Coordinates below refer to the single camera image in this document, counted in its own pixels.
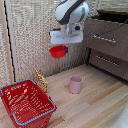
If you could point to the orange-red bowl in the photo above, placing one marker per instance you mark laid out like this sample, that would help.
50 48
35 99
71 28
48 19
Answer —
57 52

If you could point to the red basket blue rim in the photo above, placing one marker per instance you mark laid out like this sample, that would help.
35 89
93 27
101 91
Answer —
26 106

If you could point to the black vertical wall strip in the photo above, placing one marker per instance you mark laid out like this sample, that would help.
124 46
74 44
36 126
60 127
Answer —
9 40

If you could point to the white black Franka robot arm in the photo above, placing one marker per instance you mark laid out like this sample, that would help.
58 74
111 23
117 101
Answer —
71 11

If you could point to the wooden cabinet door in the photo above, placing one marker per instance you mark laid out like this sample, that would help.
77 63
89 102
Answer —
103 28

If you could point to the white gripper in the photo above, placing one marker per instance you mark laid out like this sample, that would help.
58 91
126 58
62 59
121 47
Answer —
66 37

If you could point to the dark brown drawer cabinet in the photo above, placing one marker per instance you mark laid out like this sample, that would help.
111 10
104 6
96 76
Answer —
113 15

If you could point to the granola bar box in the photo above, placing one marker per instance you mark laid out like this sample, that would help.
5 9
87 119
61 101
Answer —
42 81

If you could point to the brown textured drawer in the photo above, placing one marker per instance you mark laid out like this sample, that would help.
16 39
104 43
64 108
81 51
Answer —
110 68

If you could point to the pink cup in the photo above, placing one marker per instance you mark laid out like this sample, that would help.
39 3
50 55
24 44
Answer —
76 85

